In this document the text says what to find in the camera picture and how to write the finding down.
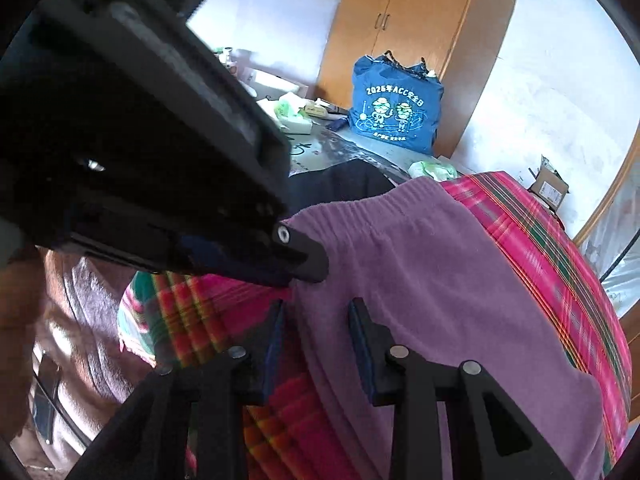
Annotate pink plaid blanket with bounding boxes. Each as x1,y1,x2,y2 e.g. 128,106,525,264
117,171,633,480

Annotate blue printed tote bag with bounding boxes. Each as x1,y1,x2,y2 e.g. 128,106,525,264
348,51,445,156

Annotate purple pants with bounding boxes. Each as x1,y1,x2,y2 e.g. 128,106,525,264
280,177,606,480

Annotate cardboard box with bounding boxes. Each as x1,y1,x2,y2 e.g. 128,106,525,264
527,155,571,213

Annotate wooden wardrobe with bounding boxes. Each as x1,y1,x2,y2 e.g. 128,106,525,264
315,0,523,158

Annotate dark cloth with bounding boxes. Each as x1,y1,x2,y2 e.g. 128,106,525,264
287,160,396,211

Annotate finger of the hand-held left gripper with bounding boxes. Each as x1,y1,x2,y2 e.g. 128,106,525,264
270,222,330,283
170,232,301,288

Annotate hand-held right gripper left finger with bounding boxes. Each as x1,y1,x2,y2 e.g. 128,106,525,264
67,299,286,480

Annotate grey printed table mat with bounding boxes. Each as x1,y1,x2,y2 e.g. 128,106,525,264
255,97,416,186

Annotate wooden door frame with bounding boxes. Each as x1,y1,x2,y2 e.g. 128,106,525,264
572,135,640,246

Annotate green tissue pack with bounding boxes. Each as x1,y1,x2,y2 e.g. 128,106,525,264
407,160,458,183
275,92,312,134

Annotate person's brown fleece clothing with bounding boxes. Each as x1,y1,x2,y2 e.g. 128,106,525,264
30,250,166,466

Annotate person's left hand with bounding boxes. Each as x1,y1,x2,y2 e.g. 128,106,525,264
0,250,46,441

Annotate printed plastic door curtain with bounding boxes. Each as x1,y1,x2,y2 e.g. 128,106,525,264
575,160,640,321

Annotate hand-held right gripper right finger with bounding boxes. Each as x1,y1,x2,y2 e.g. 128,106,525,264
348,297,573,480

